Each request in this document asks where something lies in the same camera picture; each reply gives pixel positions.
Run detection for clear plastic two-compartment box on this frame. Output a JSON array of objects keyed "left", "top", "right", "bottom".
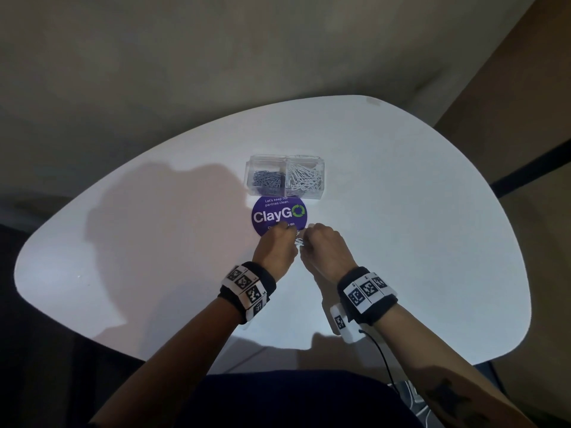
[{"left": 244, "top": 154, "right": 325, "bottom": 200}]

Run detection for black right camera cable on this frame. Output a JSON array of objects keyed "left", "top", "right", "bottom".
[{"left": 359, "top": 329, "right": 399, "bottom": 394}]

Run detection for black left wristband with markers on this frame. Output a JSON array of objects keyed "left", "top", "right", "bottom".
[{"left": 217, "top": 261, "right": 277, "bottom": 325}]

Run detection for person's right forearm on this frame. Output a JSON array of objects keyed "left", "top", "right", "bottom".
[{"left": 372, "top": 305, "right": 536, "bottom": 428}]

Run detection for person's left forearm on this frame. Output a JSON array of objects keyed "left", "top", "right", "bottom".
[{"left": 89, "top": 298, "right": 244, "bottom": 428}]

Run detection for black bar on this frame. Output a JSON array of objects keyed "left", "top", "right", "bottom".
[{"left": 490, "top": 139, "right": 571, "bottom": 199}]

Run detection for black right wristband with markers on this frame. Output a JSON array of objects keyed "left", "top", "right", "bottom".
[{"left": 337, "top": 266, "right": 399, "bottom": 326}]

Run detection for cluster of sorted blue clips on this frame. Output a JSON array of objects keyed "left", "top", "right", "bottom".
[{"left": 253, "top": 170, "right": 286, "bottom": 196}]

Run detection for person's right hand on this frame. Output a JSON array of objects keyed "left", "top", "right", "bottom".
[{"left": 299, "top": 223, "right": 359, "bottom": 284}]

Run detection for round purple sticker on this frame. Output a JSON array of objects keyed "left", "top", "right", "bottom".
[{"left": 251, "top": 196, "right": 309, "bottom": 237}]

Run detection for person's left hand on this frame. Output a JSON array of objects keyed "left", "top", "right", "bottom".
[{"left": 252, "top": 221, "right": 299, "bottom": 282}]

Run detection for white cables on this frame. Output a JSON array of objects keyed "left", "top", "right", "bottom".
[{"left": 392, "top": 380, "right": 431, "bottom": 428}]

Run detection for black wristband with markers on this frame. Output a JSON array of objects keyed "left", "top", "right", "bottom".
[
  {"left": 217, "top": 261, "right": 277, "bottom": 325},
  {"left": 337, "top": 266, "right": 399, "bottom": 326}
]

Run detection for person's dark blue clothing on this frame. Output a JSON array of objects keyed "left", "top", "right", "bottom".
[{"left": 178, "top": 369, "right": 422, "bottom": 428}]

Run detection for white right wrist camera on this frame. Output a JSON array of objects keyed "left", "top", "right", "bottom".
[{"left": 330, "top": 303, "right": 359, "bottom": 344}]

